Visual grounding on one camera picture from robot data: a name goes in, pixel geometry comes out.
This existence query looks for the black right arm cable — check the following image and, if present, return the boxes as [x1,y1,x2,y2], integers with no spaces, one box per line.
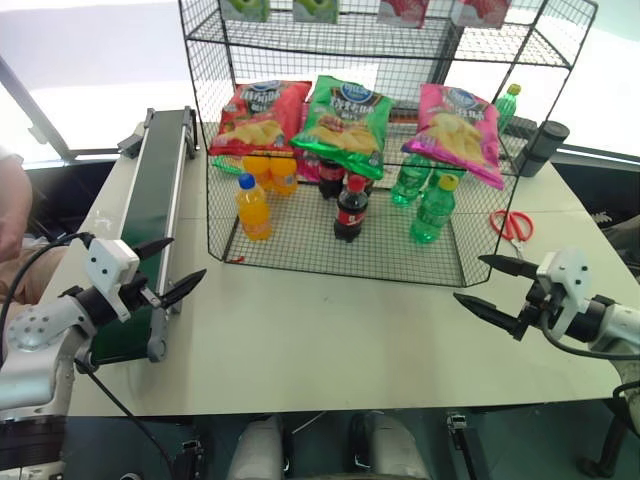
[538,294,640,359]

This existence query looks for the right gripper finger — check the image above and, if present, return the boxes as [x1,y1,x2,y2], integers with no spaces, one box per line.
[453,292,525,343]
[478,254,540,280]

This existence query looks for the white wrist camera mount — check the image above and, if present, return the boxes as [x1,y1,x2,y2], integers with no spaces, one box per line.
[535,246,592,337]
[83,238,141,322]

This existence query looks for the white rounded robot leg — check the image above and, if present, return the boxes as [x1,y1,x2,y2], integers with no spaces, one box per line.
[348,411,434,480]
[230,414,287,480]

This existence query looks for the pink potato chips bag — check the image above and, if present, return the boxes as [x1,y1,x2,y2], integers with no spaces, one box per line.
[401,82,507,191]

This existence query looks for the red drink carton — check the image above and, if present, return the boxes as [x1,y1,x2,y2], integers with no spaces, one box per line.
[376,0,429,30]
[449,0,510,27]

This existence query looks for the black table leg frame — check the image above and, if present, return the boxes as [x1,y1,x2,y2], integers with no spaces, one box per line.
[445,410,485,480]
[574,382,640,479]

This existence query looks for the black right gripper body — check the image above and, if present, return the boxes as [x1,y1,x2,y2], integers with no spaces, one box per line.
[511,278,556,342]

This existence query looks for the orange soda bottle blue cap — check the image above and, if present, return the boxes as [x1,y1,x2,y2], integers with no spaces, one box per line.
[235,172,274,244]

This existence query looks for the black cylindrical device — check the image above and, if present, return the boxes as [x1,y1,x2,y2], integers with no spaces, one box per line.
[513,119,572,179]

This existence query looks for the red handled scissors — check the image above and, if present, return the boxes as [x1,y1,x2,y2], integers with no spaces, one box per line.
[489,208,536,257]

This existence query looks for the magenta snack bag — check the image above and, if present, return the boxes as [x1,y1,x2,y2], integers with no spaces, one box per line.
[296,152,322,182]

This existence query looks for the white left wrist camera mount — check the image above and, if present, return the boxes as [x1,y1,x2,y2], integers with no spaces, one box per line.
[83,238,141,322]

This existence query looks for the green conveyor belt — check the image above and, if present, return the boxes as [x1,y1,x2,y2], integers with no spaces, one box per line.
[89,106,202,366]

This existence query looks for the green soda bottle yellow cap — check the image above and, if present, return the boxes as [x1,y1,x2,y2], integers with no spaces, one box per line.
[493,83,524,137]
[409,174,460,247]

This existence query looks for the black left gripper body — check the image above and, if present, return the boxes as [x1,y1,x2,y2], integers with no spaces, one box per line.
[117,272,167,321]

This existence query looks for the bystander person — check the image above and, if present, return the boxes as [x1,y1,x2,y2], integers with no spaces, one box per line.
[0,144,69,307]

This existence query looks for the red potato chips bag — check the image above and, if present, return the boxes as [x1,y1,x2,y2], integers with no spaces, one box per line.
[207,79,313,158]

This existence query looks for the black wire rack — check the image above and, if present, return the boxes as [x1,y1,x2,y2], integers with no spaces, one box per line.
[177,0,600,289]

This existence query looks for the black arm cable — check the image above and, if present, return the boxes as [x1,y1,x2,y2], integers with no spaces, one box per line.
[0,232,174,474]
[538,294,640,359]

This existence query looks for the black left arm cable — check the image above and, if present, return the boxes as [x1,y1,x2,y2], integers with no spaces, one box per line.
[0,232,174,474]

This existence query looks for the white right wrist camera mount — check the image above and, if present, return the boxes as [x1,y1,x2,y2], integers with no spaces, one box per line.
[535,246,592,337]

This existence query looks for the green drink carton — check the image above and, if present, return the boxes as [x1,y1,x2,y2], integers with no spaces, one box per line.
[291,0,341,26]
[219,0,272,23]

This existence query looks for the green potato chips bag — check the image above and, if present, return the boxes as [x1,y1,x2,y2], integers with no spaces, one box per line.
[289,74,397,182]

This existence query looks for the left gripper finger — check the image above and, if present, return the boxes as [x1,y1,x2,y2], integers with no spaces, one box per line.
[161,268,208,309]
[133,237,175,261]

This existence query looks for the cola bottle red cap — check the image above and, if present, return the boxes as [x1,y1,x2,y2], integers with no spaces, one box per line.
[332,174,371,244]

